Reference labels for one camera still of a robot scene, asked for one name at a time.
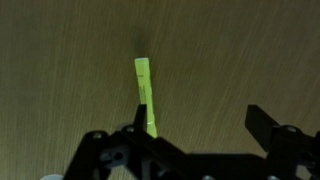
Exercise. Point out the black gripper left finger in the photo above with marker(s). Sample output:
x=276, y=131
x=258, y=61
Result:
x=133, y=156

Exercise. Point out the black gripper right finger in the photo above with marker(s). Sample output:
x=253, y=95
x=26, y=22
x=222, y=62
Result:
x=286, y=146

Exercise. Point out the yellow marker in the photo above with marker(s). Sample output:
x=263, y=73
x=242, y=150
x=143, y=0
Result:
x=144, y=86

